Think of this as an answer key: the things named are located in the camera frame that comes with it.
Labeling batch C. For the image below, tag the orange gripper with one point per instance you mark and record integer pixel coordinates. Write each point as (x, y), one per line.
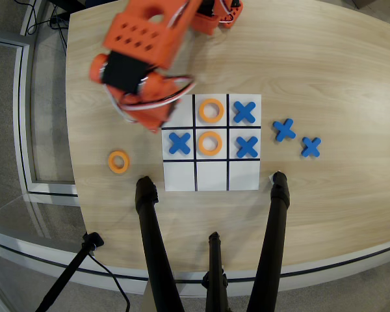
(148, 121)

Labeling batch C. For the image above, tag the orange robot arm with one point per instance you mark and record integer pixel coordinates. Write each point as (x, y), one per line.
(149, 35)

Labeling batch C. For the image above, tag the white tic-tac-toe board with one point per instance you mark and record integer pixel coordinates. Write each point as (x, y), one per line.
(178, 177)

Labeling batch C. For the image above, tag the grey framed glass panel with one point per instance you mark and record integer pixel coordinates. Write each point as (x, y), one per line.
(22, 113)

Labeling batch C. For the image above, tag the short black tripod leg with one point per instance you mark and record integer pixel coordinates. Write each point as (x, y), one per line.
(215, 266)

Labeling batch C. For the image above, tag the small blue foam cross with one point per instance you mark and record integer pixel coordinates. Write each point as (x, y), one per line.
(311, 147)

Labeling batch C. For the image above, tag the thin black stand pole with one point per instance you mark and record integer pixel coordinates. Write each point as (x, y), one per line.
(71, 266)

